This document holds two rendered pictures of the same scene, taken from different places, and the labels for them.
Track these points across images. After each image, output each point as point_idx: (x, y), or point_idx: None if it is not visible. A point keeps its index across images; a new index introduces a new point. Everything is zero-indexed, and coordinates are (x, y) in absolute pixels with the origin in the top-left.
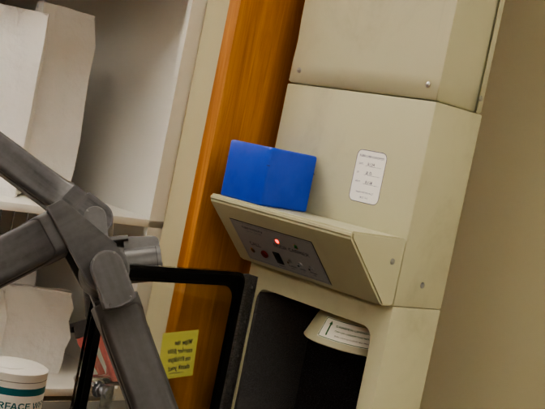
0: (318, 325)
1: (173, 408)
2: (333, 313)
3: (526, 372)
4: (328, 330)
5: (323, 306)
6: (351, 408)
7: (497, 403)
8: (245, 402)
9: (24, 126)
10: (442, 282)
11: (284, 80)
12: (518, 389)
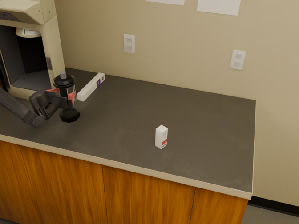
0: (20, 31)
1: (2, 90)
2: (25, 28)
3: (82, 13)
4: (25, 32)
5: (20, 26)
6: (37, 44)
7: (76, 24)
8: (6, 58)
9: None
10: (54, 7)
11: None
12: (81, 19)
